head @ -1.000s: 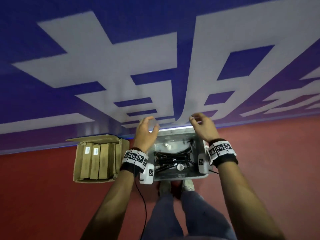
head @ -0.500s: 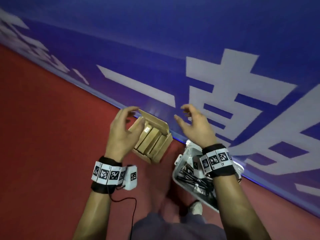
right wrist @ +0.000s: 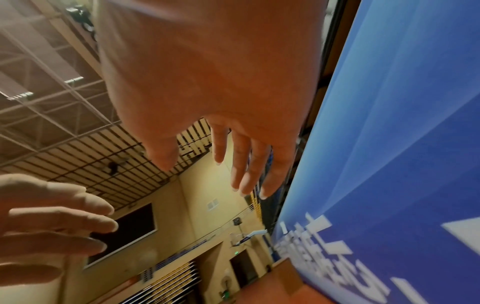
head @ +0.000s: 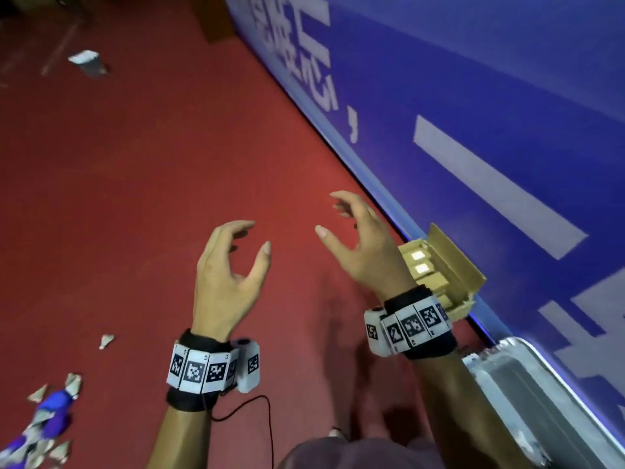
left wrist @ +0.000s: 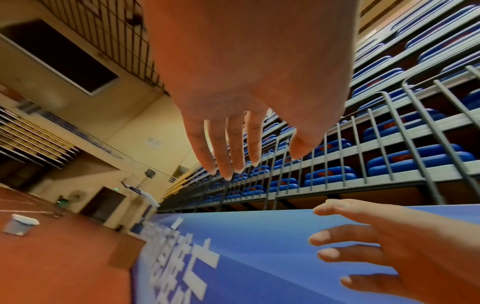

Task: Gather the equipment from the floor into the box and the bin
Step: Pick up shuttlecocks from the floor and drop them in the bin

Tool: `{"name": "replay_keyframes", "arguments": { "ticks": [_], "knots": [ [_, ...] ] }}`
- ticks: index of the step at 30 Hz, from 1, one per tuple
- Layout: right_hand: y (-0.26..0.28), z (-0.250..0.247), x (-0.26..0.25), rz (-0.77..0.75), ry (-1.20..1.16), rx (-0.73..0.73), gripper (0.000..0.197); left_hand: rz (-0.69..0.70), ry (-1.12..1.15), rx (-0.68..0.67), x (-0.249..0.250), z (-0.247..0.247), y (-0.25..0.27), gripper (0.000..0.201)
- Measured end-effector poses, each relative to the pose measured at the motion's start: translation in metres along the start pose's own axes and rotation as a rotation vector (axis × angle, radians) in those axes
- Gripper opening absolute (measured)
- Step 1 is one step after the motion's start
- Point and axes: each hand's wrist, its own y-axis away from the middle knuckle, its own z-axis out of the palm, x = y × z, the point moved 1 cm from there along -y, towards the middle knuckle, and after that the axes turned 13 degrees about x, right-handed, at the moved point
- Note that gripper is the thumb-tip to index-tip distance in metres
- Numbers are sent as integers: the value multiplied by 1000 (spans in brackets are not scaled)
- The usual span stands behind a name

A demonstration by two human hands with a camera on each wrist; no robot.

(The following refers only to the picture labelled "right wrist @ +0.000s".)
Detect person's left hand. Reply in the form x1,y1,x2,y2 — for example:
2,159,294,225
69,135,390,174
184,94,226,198
0,173,120,287

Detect retracted striped bleachers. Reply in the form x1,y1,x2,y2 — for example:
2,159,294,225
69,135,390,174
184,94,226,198
87,260,205,304

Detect white basketball hoop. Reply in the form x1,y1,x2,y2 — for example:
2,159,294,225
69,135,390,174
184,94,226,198
228,228,270,248

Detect black wall display screen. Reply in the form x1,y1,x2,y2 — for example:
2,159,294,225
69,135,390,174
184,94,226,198
83,203,157,268

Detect blue printed barrier board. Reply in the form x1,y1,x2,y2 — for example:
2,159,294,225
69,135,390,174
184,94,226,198
269,0,480,304

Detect person's right hand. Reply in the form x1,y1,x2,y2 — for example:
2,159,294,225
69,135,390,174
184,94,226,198
91,0,328,200

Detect rows of yellow spectator seats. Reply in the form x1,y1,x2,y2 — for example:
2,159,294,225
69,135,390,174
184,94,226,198
248,191,264,222

